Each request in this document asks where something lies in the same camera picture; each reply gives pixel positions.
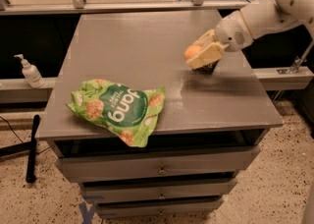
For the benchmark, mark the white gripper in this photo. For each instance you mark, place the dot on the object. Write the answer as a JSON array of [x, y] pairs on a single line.
[[233, 33]]

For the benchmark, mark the orange fruit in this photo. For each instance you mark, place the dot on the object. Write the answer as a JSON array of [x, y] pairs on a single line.
[[191, 51]]

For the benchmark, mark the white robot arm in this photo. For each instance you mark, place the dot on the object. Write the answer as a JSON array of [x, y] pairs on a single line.
[[271, 16]]

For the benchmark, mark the green rice chip bag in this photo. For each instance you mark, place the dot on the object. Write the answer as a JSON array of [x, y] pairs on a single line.
[[129, 114]]

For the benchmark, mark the black snack bar wrapper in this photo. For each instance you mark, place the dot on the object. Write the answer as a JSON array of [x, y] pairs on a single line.
[[209, 69]]

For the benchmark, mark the grey drawer cabinet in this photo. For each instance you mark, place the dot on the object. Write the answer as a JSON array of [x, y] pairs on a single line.
[[208, 130]]

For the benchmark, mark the white pump bottle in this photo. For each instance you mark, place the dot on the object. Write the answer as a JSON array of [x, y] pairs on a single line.
[[30, 72]]

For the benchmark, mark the black stand leg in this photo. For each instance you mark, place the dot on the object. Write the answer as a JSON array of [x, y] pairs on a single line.
[[29, 146]]

